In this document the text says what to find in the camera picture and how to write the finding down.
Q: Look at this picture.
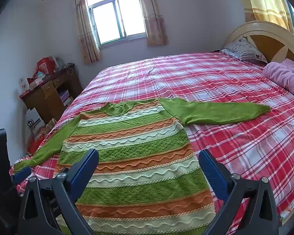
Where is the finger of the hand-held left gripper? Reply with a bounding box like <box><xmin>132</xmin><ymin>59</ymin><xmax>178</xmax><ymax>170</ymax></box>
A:
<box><xmin>13</xmin><ymin>166</ymin><xmax>32</xmax><ymax>184</ymax></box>

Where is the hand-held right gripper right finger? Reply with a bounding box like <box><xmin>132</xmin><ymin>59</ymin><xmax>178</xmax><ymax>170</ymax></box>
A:
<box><xmin>198</xmin><ymin>149</ymin><xmax>280</xmax><ymax>235</ymax></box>

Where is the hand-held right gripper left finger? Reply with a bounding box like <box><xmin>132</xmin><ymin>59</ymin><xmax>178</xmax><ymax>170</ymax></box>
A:
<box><xmin>17</xmin><ymin>149</ymin><xmax>100</xmax><ymax>235</ymax></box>

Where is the green orange striped knit sweater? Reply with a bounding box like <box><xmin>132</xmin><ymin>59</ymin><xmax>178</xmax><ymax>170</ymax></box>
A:
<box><xmin>13</xmin><ymin>97</ymin><xmax>271</xmax><ymax>235</ymax></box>

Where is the black chair back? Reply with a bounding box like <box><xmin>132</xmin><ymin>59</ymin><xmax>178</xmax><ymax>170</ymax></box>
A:
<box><xmin>0</xmin><ymin>128</ymin><xmax>13</xmax><ymax>192</ymax></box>

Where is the red plastic bag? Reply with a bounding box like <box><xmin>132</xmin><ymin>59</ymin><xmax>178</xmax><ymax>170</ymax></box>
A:
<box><xmin>27</xmin><ymin>132</ymin><xmax>48</xmax><ymax>155</ymax></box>

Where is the white paper bag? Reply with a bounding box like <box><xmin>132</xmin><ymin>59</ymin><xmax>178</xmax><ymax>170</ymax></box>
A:
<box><xmin>24</xmin><ymin>108</ymin><xmax>46</xmax><ymax>135</ymax></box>

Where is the stack of books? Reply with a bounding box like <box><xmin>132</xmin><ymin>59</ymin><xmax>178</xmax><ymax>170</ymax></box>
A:
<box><xmin>59</xmin><ymin>89</ymin><xmax>74</xmax><ymax>107</ymax></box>

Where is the brown wooden desk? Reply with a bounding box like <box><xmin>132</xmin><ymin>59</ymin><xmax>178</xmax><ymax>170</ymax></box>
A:
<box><xmin>20</xmin><ymin>64</ymin><xmax>84</xmax><ymax>125</ymax></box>

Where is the bed with red plaid sheet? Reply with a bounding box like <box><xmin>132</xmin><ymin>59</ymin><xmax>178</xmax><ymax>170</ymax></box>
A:
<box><xmin>10</xmin><ymin>51</ymin><xmax>294</xmax><ymax>228</ymax></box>

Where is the white card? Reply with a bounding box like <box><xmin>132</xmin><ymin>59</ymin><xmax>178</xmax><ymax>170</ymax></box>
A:
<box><xmin>19</xmin><ymin>78</ymin><xmax>30</xmax><ymax>91</ymax></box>

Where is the small red box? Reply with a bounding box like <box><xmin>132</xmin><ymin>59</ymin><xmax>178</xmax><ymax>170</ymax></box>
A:
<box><xmin>27</xmin><ymin>77</ymin><xmax>44</xmax><ymax>89</ymax></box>

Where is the red gift box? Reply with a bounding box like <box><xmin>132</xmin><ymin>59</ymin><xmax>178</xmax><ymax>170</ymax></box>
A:
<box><xmin>37</xmin><ymin>57</ymin><xmax>55</xmax><ymax>75</ymax></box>

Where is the pink fleece blanket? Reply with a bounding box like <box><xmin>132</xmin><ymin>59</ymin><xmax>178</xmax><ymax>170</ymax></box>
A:
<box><xmin>263</xmin><ymin>59</ymin><xmax>294</xmax><ymax>103</ymax></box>

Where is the patterned pillow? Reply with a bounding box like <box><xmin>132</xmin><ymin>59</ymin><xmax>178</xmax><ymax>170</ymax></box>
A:
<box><xmin>222</xmin><ymin>36</ymin><xmax>268</xmax><ymax>63</ymax></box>

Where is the cream wooden headboard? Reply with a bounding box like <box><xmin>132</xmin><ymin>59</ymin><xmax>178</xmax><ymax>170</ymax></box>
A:
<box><xmin>222</xmin><ymin>21</ymin><xmax>294</xmax><ymax>69</ymax></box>

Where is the sliding window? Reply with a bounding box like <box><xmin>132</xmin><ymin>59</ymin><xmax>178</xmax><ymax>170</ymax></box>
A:
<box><xmin>84</xmin><ymin>0</ymin><xmax>147</xmax><ymax>46</ymax></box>

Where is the narrow side window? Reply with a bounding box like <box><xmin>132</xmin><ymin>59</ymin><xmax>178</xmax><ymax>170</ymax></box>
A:
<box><xmin>285</xmin><ymin>0</ymin><xmax>294</xmax><ymax>35</ymax></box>

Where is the yellow curtain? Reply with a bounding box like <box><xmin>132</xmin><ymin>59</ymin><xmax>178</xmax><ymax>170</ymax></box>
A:
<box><xmin>242</xmin><ymin>0</ymin><xmax>292</xmax><ymax>31</ymax></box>

